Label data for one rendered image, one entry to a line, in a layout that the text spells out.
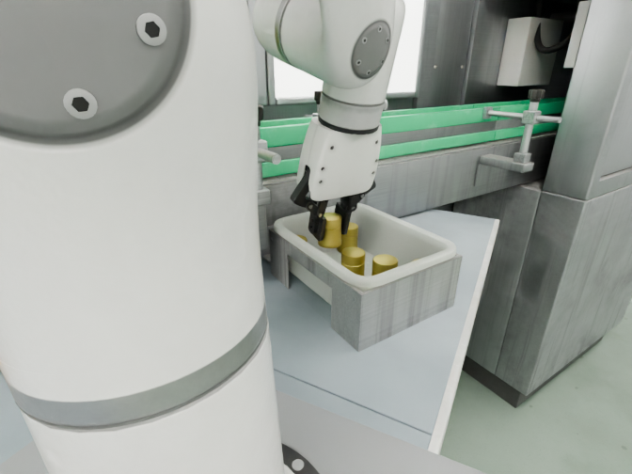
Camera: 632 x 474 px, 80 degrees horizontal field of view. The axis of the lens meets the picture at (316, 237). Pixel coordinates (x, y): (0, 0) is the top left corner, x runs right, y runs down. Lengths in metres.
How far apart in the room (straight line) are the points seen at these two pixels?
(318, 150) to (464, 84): 0.86
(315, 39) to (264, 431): 0.28
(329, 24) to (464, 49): 0.95
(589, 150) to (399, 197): 0.50
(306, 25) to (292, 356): 0.33
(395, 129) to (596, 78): 0.51
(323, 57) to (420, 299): 0.31
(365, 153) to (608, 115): 0.73
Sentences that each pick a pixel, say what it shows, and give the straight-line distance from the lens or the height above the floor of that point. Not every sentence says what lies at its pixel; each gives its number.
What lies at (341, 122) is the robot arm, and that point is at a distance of 0.45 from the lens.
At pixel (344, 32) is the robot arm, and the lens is 0.32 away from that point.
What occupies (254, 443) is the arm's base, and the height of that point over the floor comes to 0.92.
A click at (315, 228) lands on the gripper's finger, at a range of 0.53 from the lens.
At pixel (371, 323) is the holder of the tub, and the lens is 0.45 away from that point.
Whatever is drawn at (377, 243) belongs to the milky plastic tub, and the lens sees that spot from 0.62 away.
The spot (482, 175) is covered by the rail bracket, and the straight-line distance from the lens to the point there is 1.02.
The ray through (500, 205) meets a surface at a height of 0.68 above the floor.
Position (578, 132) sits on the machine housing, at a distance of 1.14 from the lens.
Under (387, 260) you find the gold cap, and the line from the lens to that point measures 0.52.
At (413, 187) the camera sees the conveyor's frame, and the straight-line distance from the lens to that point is 0.84.
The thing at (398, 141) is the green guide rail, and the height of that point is 0.91.
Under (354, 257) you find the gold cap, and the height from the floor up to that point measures 0.81.
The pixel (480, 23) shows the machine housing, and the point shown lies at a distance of 1.28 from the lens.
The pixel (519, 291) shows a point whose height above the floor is 0.44.
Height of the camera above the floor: 1.05
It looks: 24 degrees down
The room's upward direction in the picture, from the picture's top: straight up
